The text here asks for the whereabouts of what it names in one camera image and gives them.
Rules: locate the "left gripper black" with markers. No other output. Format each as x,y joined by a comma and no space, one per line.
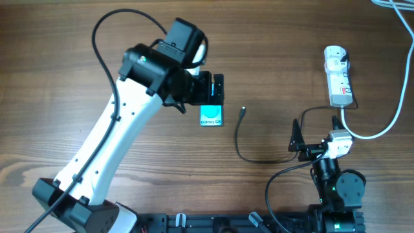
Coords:
203,96

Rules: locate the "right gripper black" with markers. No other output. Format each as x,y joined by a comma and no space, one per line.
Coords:
297,144

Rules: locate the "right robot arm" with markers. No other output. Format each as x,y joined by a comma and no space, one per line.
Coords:
340,191

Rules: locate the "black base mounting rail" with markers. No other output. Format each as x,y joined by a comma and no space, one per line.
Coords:
287,222

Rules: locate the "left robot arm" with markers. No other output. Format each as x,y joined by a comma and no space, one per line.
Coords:
151,77

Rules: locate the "turquoise screen smartphone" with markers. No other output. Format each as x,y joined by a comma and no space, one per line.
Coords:
211,115

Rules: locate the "white power strip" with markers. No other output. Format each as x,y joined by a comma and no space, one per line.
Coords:
337,66

